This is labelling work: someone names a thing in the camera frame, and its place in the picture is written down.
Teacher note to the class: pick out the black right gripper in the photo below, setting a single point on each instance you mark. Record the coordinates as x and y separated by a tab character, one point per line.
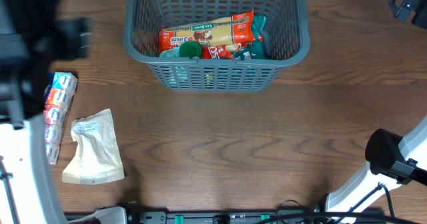
413	0

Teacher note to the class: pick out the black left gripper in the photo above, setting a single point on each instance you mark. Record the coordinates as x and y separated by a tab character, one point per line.
77	38

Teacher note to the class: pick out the Kleenex tissue multipack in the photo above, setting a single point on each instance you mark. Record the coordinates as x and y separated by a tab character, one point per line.
58	96

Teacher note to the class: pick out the light teal snack packet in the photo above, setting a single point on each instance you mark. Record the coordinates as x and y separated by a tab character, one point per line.
170	52

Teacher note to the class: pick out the beige paper pouch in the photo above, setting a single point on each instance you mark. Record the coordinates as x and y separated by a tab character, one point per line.
97	158

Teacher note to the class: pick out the green lid glass jar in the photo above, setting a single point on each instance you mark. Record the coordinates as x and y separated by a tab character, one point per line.
190	49

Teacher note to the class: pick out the green Nescafe coffee bag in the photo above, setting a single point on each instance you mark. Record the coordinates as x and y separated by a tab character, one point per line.
248	50

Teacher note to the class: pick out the orange San Remo spaghetti pack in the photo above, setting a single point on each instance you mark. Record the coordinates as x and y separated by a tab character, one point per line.
221	31

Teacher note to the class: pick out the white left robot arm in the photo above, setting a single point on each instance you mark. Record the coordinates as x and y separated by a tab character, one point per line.
31	39

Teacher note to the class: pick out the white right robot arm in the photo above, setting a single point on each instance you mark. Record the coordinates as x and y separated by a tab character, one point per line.
392	161

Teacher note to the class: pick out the grey plastic lattice basket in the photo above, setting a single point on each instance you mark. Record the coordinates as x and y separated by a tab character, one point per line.
285	39

